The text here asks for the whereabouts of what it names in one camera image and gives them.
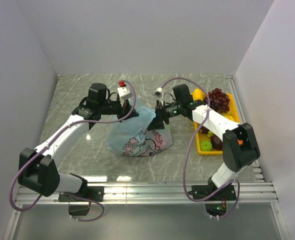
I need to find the fake purple grape bunch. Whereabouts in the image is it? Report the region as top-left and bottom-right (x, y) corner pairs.
(207, 88), (231, 114)

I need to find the yellow plastic tray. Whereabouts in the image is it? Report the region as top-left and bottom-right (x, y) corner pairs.
(191, 88), (241, 156)

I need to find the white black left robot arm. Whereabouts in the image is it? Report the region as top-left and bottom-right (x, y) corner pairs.
(16, 80), (138, 201)

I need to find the fake dark red fruit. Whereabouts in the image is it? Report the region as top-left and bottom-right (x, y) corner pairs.
(210, 135), (223, 151)

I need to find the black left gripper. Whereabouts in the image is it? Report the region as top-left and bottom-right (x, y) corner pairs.
(99, 96), (139, 123)

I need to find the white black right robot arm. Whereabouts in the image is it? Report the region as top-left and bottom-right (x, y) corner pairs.
(148, 84), (261, 202)

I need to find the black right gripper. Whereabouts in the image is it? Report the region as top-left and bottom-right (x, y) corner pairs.
(147, 100), (183, 131)

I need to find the black box under left base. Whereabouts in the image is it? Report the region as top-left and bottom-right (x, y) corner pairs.
(68, 204), (90, 217)

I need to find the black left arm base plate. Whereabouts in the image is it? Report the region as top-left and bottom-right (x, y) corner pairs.
(58, 186), (105, 203)

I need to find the fake dark purple plum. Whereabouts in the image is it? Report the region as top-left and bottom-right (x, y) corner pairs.
(199, 126), (210, 134)

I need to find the aluminium front rail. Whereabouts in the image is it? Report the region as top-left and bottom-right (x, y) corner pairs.
(14, 182), (279, 207)

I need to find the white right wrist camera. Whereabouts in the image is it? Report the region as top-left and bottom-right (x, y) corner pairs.
(153, 87), (165, 105)

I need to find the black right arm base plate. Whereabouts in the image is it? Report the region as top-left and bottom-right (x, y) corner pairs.
(191, 184), (238, 202)

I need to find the light blue plastic bag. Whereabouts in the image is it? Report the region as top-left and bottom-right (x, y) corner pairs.
(105, 99), (173, 157)

